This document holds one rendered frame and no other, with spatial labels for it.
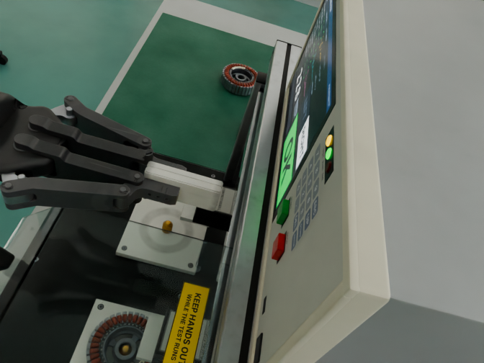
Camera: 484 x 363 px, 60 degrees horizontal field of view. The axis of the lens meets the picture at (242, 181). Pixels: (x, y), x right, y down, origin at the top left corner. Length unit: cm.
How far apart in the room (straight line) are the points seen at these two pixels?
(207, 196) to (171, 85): 83
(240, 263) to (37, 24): 247
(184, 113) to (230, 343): 80
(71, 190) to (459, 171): 29
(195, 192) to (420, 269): 21
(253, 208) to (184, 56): 89
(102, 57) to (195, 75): 136
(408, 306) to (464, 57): 28
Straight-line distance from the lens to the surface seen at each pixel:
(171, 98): 115
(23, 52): 257
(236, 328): 40
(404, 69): 38
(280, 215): 39
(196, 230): 84
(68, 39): 268
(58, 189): 37
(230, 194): 73
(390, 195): 26
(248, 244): 45
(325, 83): 40
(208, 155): 102
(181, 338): 45
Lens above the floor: 148
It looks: 48 degrees down
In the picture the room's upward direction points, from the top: 21 degrees clockwise
